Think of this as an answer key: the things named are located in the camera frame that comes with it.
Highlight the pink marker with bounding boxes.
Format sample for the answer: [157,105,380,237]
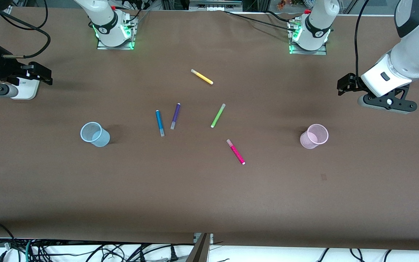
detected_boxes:
[226,139,246,165]

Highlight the blue marker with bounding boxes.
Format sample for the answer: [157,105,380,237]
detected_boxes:
[155,110,165,137]

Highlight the white desk lamp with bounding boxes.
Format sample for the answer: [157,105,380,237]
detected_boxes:
[9,78,41,100]

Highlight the translucent pink plastic cup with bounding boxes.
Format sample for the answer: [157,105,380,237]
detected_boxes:
[300,124,329,150]

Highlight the translucent blue plastic cup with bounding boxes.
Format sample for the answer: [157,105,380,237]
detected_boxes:
[80,122,111,148]

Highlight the green marker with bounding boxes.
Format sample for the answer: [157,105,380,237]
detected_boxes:
[210,103,226,128]

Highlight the purple marker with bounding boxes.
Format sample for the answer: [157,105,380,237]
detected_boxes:
[170,103,181,130]

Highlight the yellow marker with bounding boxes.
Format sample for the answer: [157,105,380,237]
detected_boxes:
[191,69,214,85]

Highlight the aluminium table leg profile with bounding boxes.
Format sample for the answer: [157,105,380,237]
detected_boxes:
[186,233,214,262]

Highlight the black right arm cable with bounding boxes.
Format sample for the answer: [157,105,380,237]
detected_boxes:
[0,0,52,59]

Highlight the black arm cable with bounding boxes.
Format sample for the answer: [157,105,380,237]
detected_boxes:
[354,0,371,79]
[0,0,52,59]

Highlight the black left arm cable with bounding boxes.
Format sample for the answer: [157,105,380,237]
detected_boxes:
[354,0,371,79]

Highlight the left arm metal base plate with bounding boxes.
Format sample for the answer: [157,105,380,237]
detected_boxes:
[288,18,327,55]

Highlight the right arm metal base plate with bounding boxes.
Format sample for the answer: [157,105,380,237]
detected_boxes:
[97,15,136,50]

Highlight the black cable across table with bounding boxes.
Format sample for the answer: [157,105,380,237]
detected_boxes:
[224,10,298,32]

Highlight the aluminium frame rail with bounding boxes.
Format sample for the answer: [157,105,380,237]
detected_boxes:
[189,0,243,11]

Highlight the black cable bundle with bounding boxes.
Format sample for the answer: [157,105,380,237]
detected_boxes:
[31,242,195,262]

